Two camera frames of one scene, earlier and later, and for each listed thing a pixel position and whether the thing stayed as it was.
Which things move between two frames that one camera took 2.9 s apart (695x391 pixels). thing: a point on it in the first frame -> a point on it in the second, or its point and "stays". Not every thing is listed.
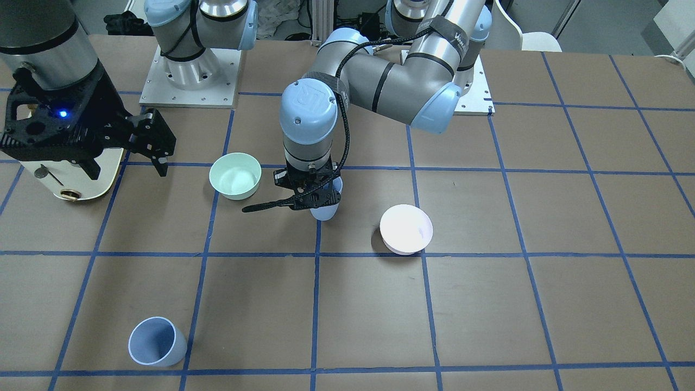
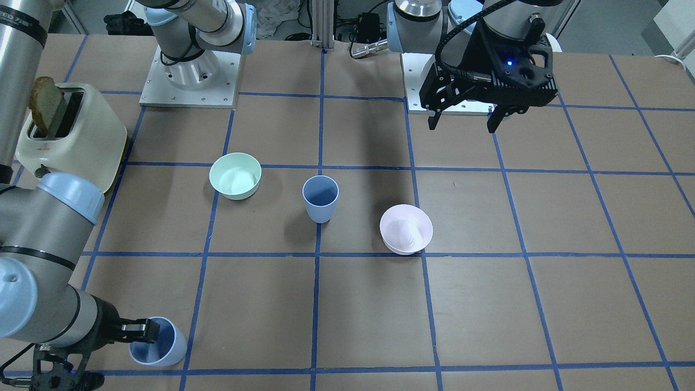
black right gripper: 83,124 -> 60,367
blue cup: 156,341 stays
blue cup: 327,212 stays
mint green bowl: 235,175 stays
